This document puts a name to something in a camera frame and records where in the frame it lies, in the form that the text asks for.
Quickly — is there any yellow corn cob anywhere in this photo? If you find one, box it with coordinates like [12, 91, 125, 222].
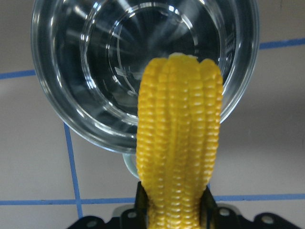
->
[136, 54, 223, 229]

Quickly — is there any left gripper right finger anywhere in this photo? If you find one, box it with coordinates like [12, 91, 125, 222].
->
[200, 186, 217, 229]

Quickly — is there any brown grid table mat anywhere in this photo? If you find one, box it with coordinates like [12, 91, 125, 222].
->
[0, 0, 305, 229]

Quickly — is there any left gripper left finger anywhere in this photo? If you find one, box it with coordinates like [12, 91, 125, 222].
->
[134, 181, 149, 229]

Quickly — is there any white electric pot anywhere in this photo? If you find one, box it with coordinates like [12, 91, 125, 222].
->
[31, 0, 259, 176]

